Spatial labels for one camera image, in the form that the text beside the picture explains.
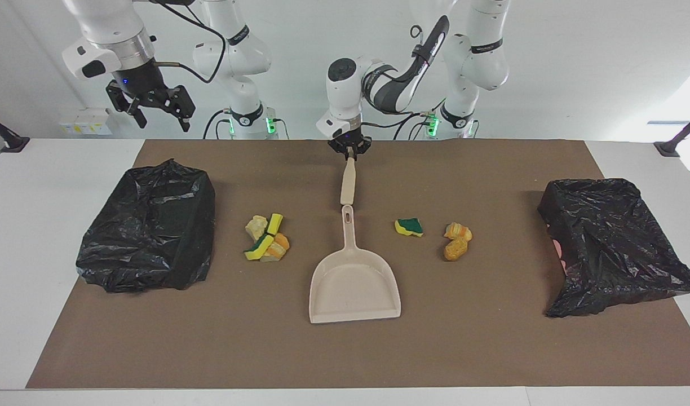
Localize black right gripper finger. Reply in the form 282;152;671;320
106;81;148;129
169;85;197;133

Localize beige hand brush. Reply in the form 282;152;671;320
339;149;357;210

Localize jagged yellow green sponge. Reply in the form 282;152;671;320
394;218;424;237

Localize pale beige sponge chunk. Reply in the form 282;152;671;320
245;215;268;242

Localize pale orange sponge chunk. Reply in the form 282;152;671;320
444;222;473;242

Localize yellow green sponge piece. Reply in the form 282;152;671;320
244;234;275;261

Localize beige plastic dustpan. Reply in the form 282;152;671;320
308;204;402;324

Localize orange brown sponge chunk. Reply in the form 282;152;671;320
443;237;470;261

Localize torn black bag lined bin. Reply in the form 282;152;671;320
537;178;690;318

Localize brown table mat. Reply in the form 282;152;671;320
25;139;690;389

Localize black right base cable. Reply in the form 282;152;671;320
203;109;234;140

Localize black base cable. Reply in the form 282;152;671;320
203;109;234;140
393;96;450;140

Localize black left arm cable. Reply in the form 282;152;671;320
359;24;436;129

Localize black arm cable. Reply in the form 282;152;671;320
359;24;436;129
151;0;227;84

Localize white wall socket boxes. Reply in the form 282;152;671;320
59;108;113;136

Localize black left base cable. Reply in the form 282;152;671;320
393;96;450;140

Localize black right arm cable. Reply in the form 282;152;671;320
151;0;227;84

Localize black camera stand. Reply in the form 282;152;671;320
0;108;30;153
654;110;690;157

